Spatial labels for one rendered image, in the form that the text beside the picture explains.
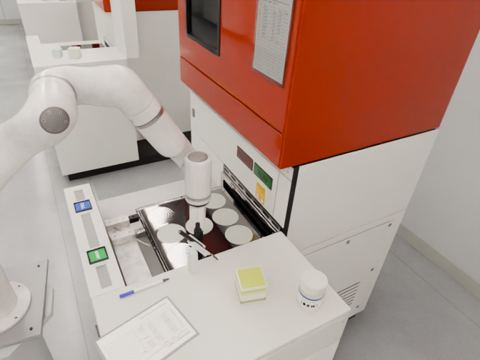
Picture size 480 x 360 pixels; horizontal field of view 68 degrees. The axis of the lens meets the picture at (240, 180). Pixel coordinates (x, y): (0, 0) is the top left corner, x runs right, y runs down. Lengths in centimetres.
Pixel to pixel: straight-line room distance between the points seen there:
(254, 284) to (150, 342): 29
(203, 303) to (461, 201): 192
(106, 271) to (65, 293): 128
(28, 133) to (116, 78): 22
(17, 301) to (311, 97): 105
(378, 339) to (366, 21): 172
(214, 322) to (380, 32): 89
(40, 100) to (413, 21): 98
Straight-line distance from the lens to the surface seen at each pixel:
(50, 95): 86
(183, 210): 141
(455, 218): 265
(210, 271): 110
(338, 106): 110
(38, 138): 88
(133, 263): 126
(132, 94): 91
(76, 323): 228
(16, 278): 141
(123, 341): 99
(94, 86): 92
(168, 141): 98
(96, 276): 115
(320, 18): 95
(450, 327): 254
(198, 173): 107
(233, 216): 138
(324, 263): 158
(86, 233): 129
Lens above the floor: 180
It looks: 35 degrees down
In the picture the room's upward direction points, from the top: 4 degrees clockwise
